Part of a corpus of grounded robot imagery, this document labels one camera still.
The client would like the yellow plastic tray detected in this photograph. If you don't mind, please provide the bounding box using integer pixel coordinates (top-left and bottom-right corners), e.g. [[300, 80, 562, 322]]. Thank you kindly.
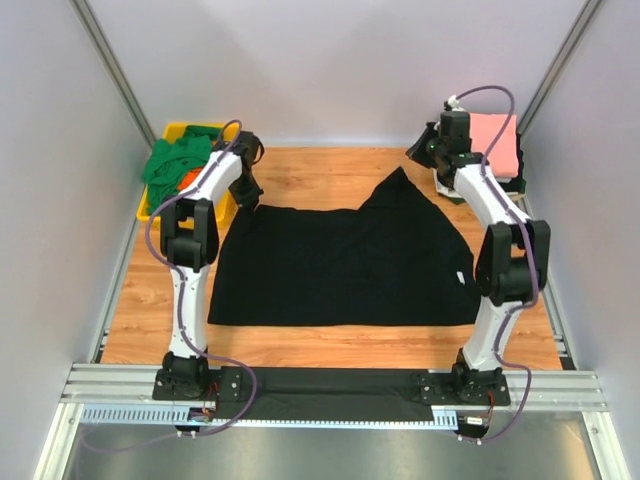
[[136, 122, 239, 231]]

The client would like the black t shirt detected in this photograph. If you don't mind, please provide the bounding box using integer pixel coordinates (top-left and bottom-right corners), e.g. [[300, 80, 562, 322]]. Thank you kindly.
[[208, 169, 480, 327]]

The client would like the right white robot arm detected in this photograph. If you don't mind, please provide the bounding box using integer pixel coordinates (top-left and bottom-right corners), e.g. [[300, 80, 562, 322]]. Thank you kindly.
[[406, 108, 551, 406]]

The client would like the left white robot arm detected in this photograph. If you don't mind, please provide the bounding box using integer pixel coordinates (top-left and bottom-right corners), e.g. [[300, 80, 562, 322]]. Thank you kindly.
[[150, 130, 264, 402]]

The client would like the stack of folded shirts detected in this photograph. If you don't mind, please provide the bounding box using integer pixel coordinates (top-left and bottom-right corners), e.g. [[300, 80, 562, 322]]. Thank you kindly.
[[432, 134, 529, 204]]

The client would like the pink folded t shirt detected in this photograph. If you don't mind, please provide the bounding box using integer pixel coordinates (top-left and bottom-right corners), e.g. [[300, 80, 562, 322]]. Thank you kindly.
[[470, 113, 518, 179]]

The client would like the orange t shirt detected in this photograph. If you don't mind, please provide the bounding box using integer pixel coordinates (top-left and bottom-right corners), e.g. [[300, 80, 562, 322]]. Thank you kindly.
[[177, 141, 214, 191]]

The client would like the green t shirt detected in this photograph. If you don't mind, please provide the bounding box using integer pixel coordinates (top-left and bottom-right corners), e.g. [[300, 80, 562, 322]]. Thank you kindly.
[[141, 124, 224, 214]]

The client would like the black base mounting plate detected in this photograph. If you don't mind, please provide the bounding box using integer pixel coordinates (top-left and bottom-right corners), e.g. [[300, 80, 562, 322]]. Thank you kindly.
[[152, 366, 511, 422]]

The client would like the aluminium frame rail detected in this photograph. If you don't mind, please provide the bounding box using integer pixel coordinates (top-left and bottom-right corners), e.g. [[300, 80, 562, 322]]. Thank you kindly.
[[61, 364, 607, 430]]

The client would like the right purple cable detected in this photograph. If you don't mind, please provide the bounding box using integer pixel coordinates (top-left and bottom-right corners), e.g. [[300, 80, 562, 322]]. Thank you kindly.
[[442, 85, 541, 446]]

